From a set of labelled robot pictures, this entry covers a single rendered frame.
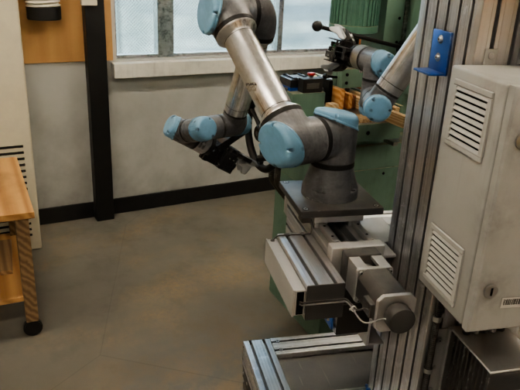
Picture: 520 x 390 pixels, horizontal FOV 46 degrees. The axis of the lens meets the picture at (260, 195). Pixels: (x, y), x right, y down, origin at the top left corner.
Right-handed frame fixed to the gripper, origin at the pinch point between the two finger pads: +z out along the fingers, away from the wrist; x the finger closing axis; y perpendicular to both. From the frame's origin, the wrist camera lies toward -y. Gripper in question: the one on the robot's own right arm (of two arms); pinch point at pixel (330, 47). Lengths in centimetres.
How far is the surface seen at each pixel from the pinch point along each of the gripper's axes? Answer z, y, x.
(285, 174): 25, -9, 54
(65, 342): 26, 69, 127
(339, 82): 10.2, -13.5, 12.2
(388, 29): 5.4, -25.2, -9.3
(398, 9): 5.4, -27.3, -16.7
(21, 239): 34, 88, 87
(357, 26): 4.6, -11.4, -8.2
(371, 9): 4.2, -15.1, -14.6
